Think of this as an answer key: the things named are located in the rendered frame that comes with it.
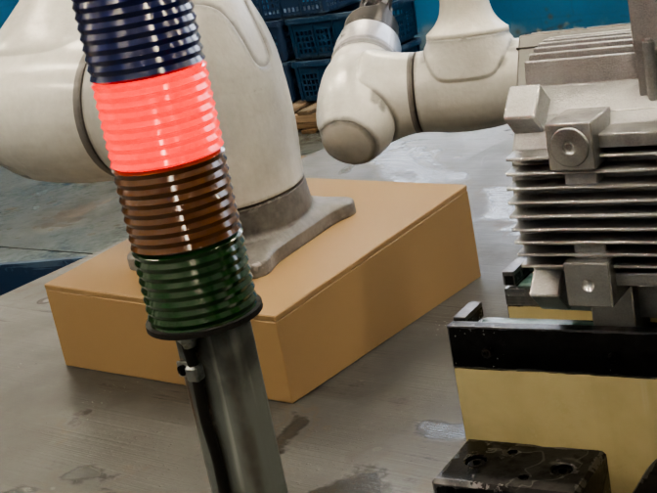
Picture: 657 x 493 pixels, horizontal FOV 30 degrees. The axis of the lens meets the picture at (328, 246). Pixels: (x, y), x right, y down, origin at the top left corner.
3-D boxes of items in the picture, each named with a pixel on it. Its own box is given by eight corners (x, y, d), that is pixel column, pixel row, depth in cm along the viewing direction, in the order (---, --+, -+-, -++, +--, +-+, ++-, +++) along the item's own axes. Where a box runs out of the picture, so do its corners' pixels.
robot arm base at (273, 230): (97, 285, 124) (81, 235, 122) (231, 203, 141) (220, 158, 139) (233, 298, 114) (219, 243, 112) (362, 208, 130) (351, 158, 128)
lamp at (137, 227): (263, 218, 66) (246, 138, 64) (198, 257, 61) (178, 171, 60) (176, 220, 69) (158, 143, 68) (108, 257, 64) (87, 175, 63)
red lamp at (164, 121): (246, 138, 64) (229, 53, 63) (178, 171, 60) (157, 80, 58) (158, 143, 68) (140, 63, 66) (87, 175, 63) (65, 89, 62)
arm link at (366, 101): (334, 106, 165) (430, 96, 162) (319, 183, 155) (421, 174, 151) (316, 40, 158) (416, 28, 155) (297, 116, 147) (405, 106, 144)
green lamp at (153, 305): (280, 296, 67) (263, 218, 66) (217, 340, 62) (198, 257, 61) (194, 294, 70) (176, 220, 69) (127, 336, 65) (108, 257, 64)
